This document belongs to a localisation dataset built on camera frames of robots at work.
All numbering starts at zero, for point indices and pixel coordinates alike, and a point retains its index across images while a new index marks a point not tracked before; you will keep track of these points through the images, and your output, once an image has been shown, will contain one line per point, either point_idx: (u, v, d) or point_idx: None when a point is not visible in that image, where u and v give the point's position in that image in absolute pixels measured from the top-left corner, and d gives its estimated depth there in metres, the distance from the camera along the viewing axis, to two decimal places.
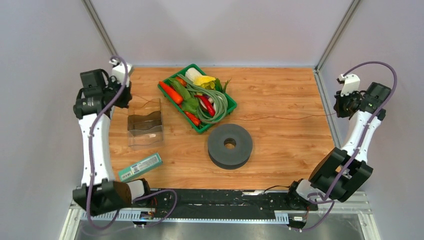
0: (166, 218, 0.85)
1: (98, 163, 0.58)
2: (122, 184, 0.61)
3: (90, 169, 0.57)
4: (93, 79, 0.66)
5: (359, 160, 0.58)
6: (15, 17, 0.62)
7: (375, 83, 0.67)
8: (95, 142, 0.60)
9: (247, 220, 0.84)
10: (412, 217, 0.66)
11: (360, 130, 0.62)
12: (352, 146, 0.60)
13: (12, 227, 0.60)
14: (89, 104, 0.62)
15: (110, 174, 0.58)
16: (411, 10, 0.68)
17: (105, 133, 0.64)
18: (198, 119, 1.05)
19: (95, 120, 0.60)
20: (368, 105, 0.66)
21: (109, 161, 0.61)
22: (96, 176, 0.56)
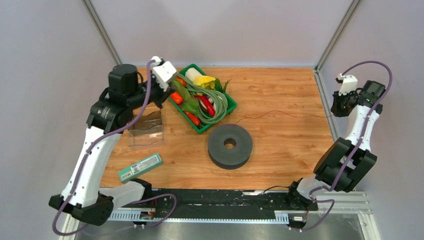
0: (166, 218, 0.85)
1: (81, 185, 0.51)
2: (105, 206, 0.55)
3: (71, 187, 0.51)
4: (118, 85, 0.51)
5: (363, 149, 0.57)
6: (15, 18, 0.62)
7: (370, 82, 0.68)
8: (89, 160, 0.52)
9: (247, 220, 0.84)
10: (412, 217, 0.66)
11: (361, 122, 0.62)
12: (355, 136, 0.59)
13: (12, 227, 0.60)
14: (102, 114, 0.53)
15: (88, 199, 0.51)
16: (411, 10, 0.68)
17: (108, 150, 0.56)
18: (198, 119, 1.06)
19: (98, 139, 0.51)
20: (365, 100, 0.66)
21: (97, 181, 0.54)
22: (73, 196, 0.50)
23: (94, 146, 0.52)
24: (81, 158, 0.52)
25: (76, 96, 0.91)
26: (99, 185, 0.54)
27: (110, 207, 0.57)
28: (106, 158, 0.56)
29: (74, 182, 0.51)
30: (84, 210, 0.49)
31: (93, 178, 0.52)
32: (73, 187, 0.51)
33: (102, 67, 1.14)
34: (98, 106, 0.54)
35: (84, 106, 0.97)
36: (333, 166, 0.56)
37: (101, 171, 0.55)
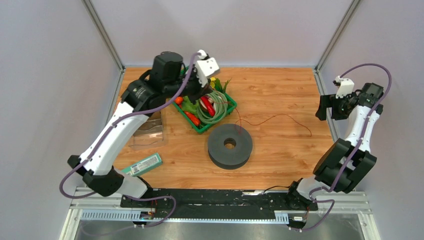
0: (167, 218, 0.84)
1: (98, 154, 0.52)
2: (113, 180, 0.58)
3: (90, 152, 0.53)
4: (160, 68, 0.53)
5: (363, 150, 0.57)
6: (14, 17, 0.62)
7: (369, 84, 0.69)
8: (113, 132, 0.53)
9: (247, 220, 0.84)
10: (412, 218, 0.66)
11: (361, 122, 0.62)
12: (355, 137, 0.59)
13: (13, 227, 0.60)
14: (138, 93, 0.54)
15: (101, 168, 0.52)
16: (411, 10, 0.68)
17: (132, 128, 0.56)
18: (198, 119, 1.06)
19: (126, 116, 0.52)
20: (365, 101, 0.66)
21: (113, 154, 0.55)
22: (89, 162, 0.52)
23: (120, 121, 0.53)
24: (106, 129, 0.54)
25: (76, 96, 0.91)
26: (114, 159, 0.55)
27: (119, 182, 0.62)
28: (128, 135, 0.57)
29: (93, 150, 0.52)
30: (94, 178, 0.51)
31: (111, 151, 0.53)
32: (91, 153, 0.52)
33: (102, 67, 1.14)
34: (135, 85, 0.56)
35: (84, 106, 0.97)
36: (333, 167, 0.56)
37: (120, 146, 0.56)
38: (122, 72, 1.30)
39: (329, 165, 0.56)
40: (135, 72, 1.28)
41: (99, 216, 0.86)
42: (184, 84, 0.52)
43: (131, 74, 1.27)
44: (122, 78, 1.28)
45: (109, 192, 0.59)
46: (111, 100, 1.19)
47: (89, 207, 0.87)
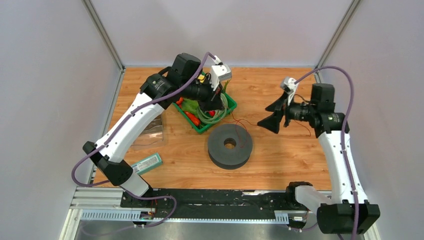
0: (167, 218, 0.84)
1: (114, 140, 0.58)
2: (125, 169, 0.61)
3: (107, 138, 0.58)
4: (181, 66, 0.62)
5: (363, 203, 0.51)
6: (14, 17, 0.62)
7: (321, 89, 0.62)
8: (131, 120, 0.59)
9: (247, 220, 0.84)
10: (413, 218, 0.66)
11: (343, 161, 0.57)
12: (348, 188, 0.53)
13: (12, 227, 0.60)
14: (157, 86, 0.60)
15: (116, 155, 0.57)
16: (412, 10, 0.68)
17: (148, 120, 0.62)
18: (198, 119, 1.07)
19: (144, 105, 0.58)
20: (329, 119, 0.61)
21: (128, 143, 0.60)
22: (105, 147, 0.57)
23: (138, 111, 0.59)
24: (124, 117, 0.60)
25: (76, 96, 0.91)
26: (128, 148, 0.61)
27: (130, 173, 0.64)
28: (143, 125, 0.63)
29: (110, 137, 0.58)
30: (109, 164, 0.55)
31: (127, 139, 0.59)
32: (108, 139, 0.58)
33: (102, 67, 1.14)
34: (154, 78, 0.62)
35: (84, 106, 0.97)
36: (341, 230, 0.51)
37: (135, 136, 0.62)
38: (122, 72, 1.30)
39: (336, 228, 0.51)
40: (135, 72, 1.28)
41: (99, 216, 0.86)
42: (194, 76, 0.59)
43: (131, 74, 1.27)
44: (122, 78, 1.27)
45: (120, 181, 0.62)
46: (111, 100, 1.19)
47: (89, 207, 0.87)
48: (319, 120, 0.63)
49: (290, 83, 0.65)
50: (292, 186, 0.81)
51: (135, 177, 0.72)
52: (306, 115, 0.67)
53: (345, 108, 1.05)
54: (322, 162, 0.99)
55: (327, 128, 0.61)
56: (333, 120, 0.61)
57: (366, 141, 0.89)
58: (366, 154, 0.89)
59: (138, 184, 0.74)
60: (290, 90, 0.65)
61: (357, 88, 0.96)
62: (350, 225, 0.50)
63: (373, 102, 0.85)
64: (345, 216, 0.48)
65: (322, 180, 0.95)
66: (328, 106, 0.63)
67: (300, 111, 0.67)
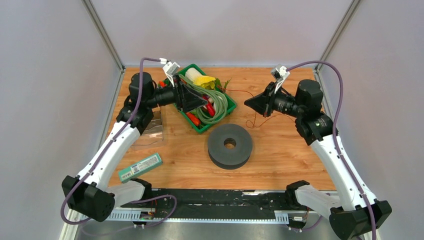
0: (167, 218, 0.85)
1: (99, 167, 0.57)
2: (109, 200, 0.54)
3: (90, 167, 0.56)
4: (134, 89, 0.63)
5: (374, 203, 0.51)
6: (14, 17, 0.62)
7: (309, 95, 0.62)
8: (114, 145, 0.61)
9: (247, 219, 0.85)
10: (413, 219, 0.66)
11: (342, 165, 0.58)
12: (356, 192, 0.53)
13: (13, 227, 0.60)
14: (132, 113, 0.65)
15: (102, 181, 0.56)
16: (412, 11, 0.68)
17: (126, 145, 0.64)
18: (198, 119, 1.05)
19: (123, 129, 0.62)
20: (317, 125, 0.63)
21: (111, 170, 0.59)
22: (90, 176, 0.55)
23: (119, 135, 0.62)
24: (106, 144, 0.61)
25: (76, 97, 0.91)
26: (112, 173, 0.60)
27: (113, 205, 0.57)
28: (124, 150, 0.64)
29: (94, 163, 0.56)
30: (98, 190, 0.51)
31: (111, 163, 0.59)
32: (92, 167, 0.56)
33: (102, 67, 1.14)
34: (127, 108, 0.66)
35: (84, 106, 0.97)
36: (359, 232, 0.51)
37: (116, 163, 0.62)
38: (122, 72, 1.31)
39: (355, 233, 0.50)
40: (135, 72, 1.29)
41: None
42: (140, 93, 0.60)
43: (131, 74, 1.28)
44: (122, 78, 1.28)
45: (103, 215, 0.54)
46: (111, 100, 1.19)
47: None
48: (307, 128, 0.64)
49: (281, 69, 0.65)
50: (291, 188, 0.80)
51: (125, 189, 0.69)
52: (289, 109, 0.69)
53: (345, 108, 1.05)
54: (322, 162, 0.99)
55: (318, 135, 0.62)
56: (321, 126, 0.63)
57: (366, 141, 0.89)
58: (365, 154, 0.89)
59: (131, 192, 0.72)
60: (282, 77, 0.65)
61: (357, 89, 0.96)
62: (367, 227, 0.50)
63: (373, 102, 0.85)
64: (363, 221, 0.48)
65: (322, 180, 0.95)
66: (315, 110, 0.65)
67: (284, 104, 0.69)
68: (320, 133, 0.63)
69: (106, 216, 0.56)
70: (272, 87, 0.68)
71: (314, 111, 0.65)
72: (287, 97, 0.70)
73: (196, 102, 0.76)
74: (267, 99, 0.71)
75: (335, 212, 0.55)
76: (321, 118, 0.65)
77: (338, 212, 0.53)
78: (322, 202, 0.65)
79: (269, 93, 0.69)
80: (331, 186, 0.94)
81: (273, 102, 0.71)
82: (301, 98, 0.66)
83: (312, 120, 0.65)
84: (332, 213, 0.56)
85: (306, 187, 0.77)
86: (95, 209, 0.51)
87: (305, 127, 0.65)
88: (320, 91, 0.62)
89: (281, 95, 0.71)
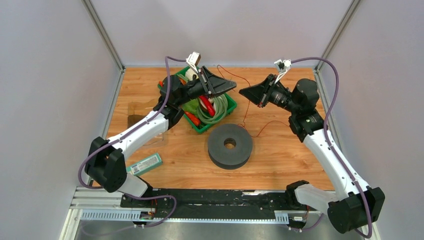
0: (167, 218, 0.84)
1: (129, 138, 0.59)
2: (123, 174, 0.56)
3: (120, 136, 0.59)
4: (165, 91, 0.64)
5: (366, 190, 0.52)
6: (14, 18, 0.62)
7: (305, 95, 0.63)
8: (145, 127, 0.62)
9: (247, 220, 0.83)
10: (412, 219, 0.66)
11: (333, 156, 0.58)
12: (348, 180, 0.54)
13: (12, 227, 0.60)
14: (165, 111, 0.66)
15: (125, 152, 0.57)
16: (412, 11, 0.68)
17: (155, 132, 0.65)
18: (198, 119, 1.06)
19: (156, 115, 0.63)
20: (307, 122, 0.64)
21: (135, 147, 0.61)
22: (118, 142, 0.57)
23: (152, 120, 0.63)
24: (139, 123, 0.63)
25: (76, 96, 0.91)
26: (133, 151, 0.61)
27: (122, 182, 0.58)
28: (150, 136, 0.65)
29: (125, 134, 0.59)
30: (121, 157, 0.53)
31: (138, 140, 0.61)
32: (122, 135, 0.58)
33: (102, 67, 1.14)
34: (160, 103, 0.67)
35: (84, 106, 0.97)
36: (357, 225, 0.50)
37: (142, 143, 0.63)
38: (122, 72, 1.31)
39: (353, 224, 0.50)
40: (135, 72, 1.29)
41: (99, 216, 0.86)
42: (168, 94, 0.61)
43: (132, 74, 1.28)
44: (122, 78, 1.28)
45: (113, 187, 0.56)
46: (111, 100, 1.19)
47: (89, 207, 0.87)
48: (299, 125, 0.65)
49: (286, 61, 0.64)
50: (291, 188, 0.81)
51: (132, 179, 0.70)
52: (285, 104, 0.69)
53: (345, 107, 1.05)
54: None
55: (309, 130, 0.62)
56: (311, 122, 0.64)
57: (365, 141, 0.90)
58: (364, 154, 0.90)
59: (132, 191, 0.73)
60: (285, 68, 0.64)
61: (356, 89, 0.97)
62: (363, 218, 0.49)
63: (372, 102, 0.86)
64: (357, 208, 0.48)
65: (321, 180, 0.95)
66: (308, 109, 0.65)
67: (280, 98, 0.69)
68: (311, 128, 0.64)
69: (112, 190, 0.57)
70: (273, 77, 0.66)
71: (308, 110, 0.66)
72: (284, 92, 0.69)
73: (225, 84, 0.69)
74: (265, 89, 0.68)
75: (332, 204, 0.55)
76: (313, 115, 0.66)
77: (335, 204, 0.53)
78: (322, 199, 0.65)
79: (270, 83, 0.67)
80: (331, 186, 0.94)
81: (270, 96, 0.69)
82: (297, 97, 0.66)
83: (304, 117, 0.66)
84: (330, 206, 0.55)
85: (306, 185, 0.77)
86: (112, 175, 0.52)
87: (297, 124, 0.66)
88: (316, 93, 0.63)
89: (278, 88, 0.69)
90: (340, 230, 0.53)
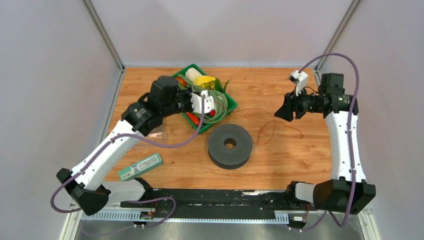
0: (167, 218, 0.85)
1: (91, 168, 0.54)
2: (100, 198, 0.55)
3: (83, 165, 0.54)
4: (156, 92, 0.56)
5: (360, 182, 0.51)
6: (14, 18, 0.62)
7: (327, 75, 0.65)
8: (109, 147, 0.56)
9: (247, 219, 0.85)
10: (413, 218, 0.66)
11: (346, 140, 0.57)
12: (347, 167, 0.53)
13: (13, 226, 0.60)
14: (139, 114, 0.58)
15: (92, 183, 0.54)
16: (412, 11, 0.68)
17: (128, 145, 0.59)
18: (197, 119, 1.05)
19: (127, 133, 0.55)
20: (339, 99, 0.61)
21: (106, 169, 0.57)
22: (81, 175, 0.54)
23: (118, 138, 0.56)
24: (103, 143, 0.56)
25: (76, 96, 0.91)
26: (107, 173, 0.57)
27: (105, 201, 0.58)
28: (123, 151, 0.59)
29: (87, 163, 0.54)
30: (83, 193, 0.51)
31: (105, 164, 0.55)
32: (84, 167, 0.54)
33: (102, 67, 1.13)
34: (136, 106, 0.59)
35: (84, 106, 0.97)
36: (336, 207, 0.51)
37: (115, 160, 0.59)
38: (121, 72, 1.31)
39: (331, 204, 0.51)
40: (135, 72, 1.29)
41: (99, 216, 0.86)
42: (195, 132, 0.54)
43: (131, 74, 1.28)
44: (122, 78, 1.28)
45: (94, 210, 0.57)
46: (111, 101, 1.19)
47: None
48: (329, 99, 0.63)
49: (295, 73, 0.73)
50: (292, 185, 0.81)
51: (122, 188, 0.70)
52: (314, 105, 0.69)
53: None
54: (323, 162, 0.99)
55: (336, 108, 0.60)
56: (343, 100, 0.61)
57: (366, 141, 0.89)
58: (365, 154, 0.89)
59: (130, 192, 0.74)
60: (298, 78, 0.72)
61: None
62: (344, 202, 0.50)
63: (372, 102, 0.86)
64: (341, 192, 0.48)
65: (322, 180, 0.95)
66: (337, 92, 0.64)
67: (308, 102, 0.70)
68: (339, 107, 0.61)
69: (97, 209, 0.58)
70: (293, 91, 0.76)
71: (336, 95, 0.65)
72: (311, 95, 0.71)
73: None
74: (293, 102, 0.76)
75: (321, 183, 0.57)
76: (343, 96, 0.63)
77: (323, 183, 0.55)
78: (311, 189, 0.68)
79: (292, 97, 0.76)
80: None
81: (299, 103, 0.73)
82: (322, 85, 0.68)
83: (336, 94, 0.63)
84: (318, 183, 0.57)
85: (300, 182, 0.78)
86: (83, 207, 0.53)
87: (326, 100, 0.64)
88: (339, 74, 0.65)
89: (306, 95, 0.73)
90: (318, 206, 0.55)
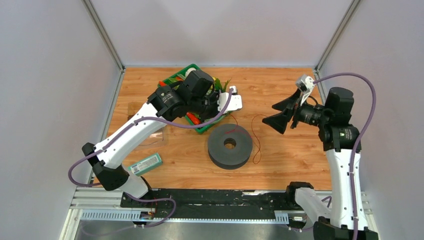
0: (167, 218, 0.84)
1: (113, 146, 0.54)
2: (117, 177, 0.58)
3: (106, 143, 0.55)
4: (193, 83, 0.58)
5: (362, 230, 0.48)
6: (14, 18, 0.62)
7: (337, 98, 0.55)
8: (132, 129, 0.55)
9: (247, 220, 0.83)
10: (413, 218, 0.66)
11: (348, 184, 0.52)
12: (349, 213, 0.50)
13: (13, 226, 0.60)
14: (165, 99, 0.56)
15: (112, 161, 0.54)
16: (412, 11, 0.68)
17: (152, 128, 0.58)
18: (197, 119, 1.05)
19: (151, 116, 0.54)
20: (340, 135, 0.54)
21: (126, 150, 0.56)
22: (103, 152, 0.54)
23: (142, 121, 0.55)
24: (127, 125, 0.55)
25: (76, 96, 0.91)
26: (126, 154, 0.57)
27: (123, 180, 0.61)
28: (146, 135, 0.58)
29: (109, 142, 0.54)
30: (103, 170, 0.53)
31: (126, 146, 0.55)
32: (106, 144, 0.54)
33: (102, 67, 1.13)
34: (163, 90, 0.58)
35: (84, 106, 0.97)
36: None
37: (136, 143, 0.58)
38: (121, 72, 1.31)
39: None
40: (135, 72, 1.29)
41: (99, 216, 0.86)
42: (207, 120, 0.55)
43: (131, 74, 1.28)
44: (122, 78, 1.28)
45: (112, 186, 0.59)
46: (111, 100, 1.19)
47: (89, 207, 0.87)
48: (329, 133, 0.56)
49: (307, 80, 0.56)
50: (293, 186, 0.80)
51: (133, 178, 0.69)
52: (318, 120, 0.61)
53: None
54: (323, 162, 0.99)
55: (336, 145, 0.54)
56: (345, 137, 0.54)
57: (365, 141, 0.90)
58: (365, 153, 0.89)
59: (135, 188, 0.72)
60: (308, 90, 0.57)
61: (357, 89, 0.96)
62: None
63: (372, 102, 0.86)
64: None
65: (322, 180, 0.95)
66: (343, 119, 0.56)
67: (312, 115, 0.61)
68: (341, 144, 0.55)
69: (115, 187, 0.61)
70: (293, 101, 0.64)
71: (341, 121, 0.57)
72: (315, 107, 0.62)
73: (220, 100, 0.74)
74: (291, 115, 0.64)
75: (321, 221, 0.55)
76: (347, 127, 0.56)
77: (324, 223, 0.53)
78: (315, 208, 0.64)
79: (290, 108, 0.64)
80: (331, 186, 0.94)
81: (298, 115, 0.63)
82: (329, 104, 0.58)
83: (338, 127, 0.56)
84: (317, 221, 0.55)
85: (302, 188, 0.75)
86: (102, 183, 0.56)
87: (327, 131, 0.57)
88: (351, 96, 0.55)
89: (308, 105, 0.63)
90: None
